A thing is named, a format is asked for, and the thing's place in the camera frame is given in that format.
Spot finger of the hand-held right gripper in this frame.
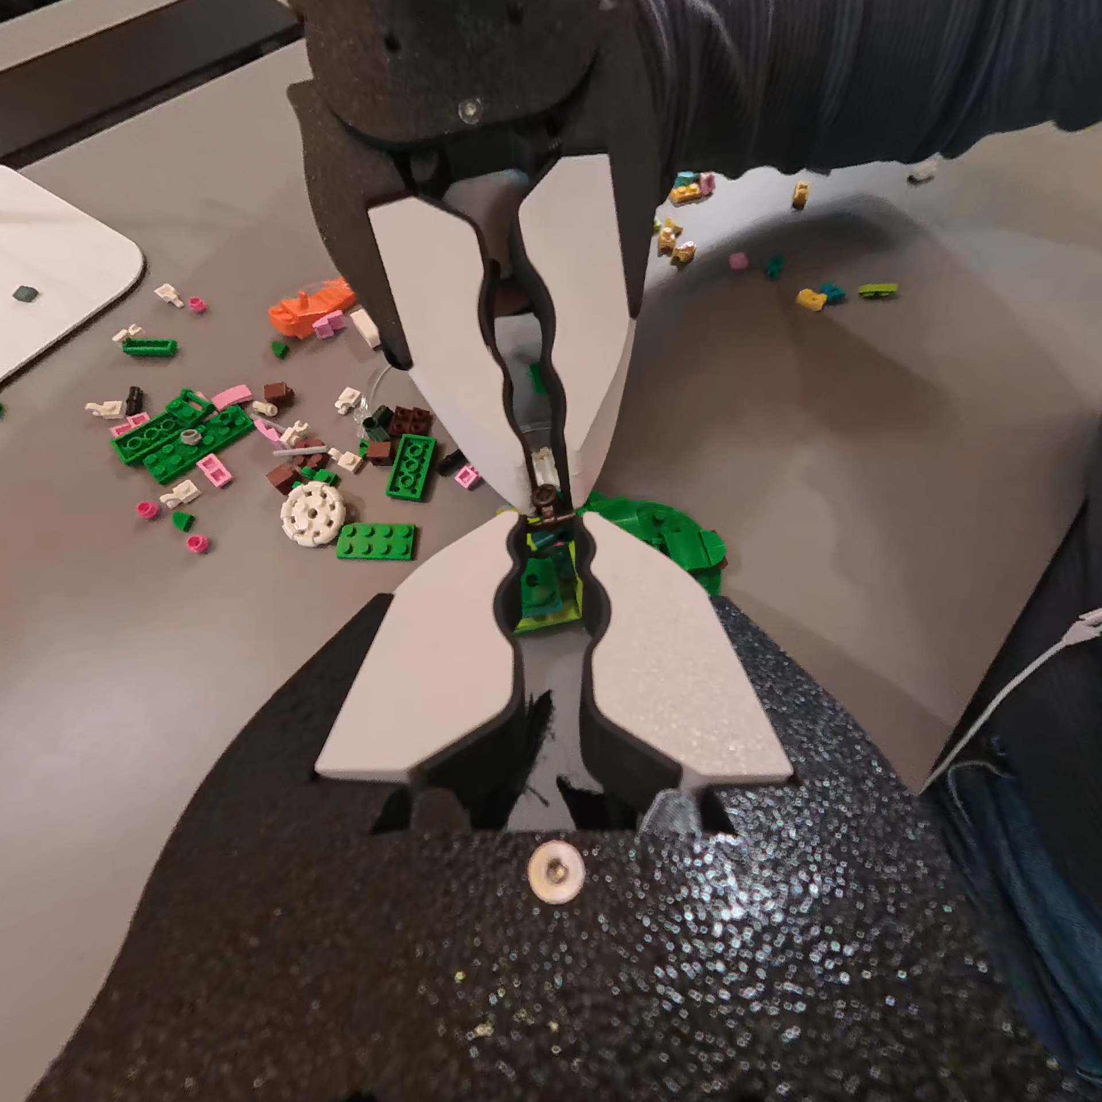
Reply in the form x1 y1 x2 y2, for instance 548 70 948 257
515 151 637 511
365 198 535 511

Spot white book stand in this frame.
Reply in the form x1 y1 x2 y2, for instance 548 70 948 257
0 162 145 383

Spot scattered yellow teal lego bits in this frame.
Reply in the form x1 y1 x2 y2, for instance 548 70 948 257
659 166 938 312

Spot pile of lego pieces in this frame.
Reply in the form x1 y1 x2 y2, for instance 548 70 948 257
84 275 487 556

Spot person's leg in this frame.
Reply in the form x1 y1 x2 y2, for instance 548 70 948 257
920 721 1102 1081

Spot white cord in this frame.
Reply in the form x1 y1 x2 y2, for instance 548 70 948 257
934 605 1102 763

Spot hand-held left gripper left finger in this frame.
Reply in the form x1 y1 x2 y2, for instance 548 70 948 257
312 511 552 832

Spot green lego model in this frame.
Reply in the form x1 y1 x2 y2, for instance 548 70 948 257
511 491 731 637

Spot person's right forearm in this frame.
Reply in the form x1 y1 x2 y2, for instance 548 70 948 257
631 0 1102 180

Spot person's torso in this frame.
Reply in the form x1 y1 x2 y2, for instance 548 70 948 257
934 507 1102 759

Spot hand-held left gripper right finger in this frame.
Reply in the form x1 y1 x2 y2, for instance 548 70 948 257
578 511 794 832

